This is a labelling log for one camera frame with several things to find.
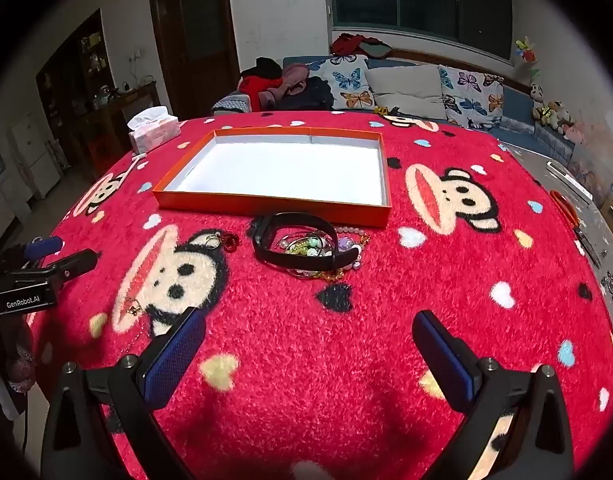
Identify dark wooden display cabinet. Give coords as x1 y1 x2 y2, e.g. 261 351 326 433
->
36 8 120 171

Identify red clothes on sill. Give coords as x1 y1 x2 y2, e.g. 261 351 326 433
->
331 33 393 59

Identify pink tissue box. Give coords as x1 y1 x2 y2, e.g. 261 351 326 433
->
127 107 182 153

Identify red garment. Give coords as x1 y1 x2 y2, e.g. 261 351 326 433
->
244 76 283 110

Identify red monkey printed blanket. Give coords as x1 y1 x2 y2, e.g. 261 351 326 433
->
29 111 613 480

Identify dark window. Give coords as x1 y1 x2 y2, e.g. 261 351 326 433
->
329 0 513 61

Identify orange cardboard box tray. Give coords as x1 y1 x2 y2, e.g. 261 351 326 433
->
153 128 391 227

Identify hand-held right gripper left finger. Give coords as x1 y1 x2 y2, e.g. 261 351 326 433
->
40 306 207 480

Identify pile of plush toys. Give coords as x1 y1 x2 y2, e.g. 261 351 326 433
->
529 82 587 143

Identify white cabinet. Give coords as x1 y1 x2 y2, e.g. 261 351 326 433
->
6 112 62 198

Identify dark bag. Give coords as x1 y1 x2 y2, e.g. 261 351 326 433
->
281 77 335 111

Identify grey pillow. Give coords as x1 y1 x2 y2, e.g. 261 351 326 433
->
365 64 450 121

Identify colourful flower decoration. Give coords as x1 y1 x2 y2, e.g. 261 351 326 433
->
515 36 541 81

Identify purple bead bracelet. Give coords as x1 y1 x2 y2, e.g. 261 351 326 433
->
335 226 371 267

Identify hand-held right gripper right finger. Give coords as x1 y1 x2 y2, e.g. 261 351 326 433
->
411 310 575 480

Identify dark wooden door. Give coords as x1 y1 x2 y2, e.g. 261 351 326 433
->
147 0 240 118

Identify black garment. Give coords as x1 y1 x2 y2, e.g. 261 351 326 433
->
254 57 283 79

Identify orange handled scissors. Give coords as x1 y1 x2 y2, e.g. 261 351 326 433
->
550 189 602 268

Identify black smart band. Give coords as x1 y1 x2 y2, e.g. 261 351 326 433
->
250 211 360 270

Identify blue sofa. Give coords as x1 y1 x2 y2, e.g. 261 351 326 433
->
211 55 577 161

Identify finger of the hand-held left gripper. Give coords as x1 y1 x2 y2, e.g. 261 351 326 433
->
24 237 64 261
36 249 98 286

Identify butterfly print pillow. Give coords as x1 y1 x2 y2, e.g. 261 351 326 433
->
439 66 505 131
306 55 376 111

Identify pink garment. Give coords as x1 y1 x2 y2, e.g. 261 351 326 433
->
266 63 311 106

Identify wooden side table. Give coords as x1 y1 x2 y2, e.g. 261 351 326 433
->
79 82 160 161

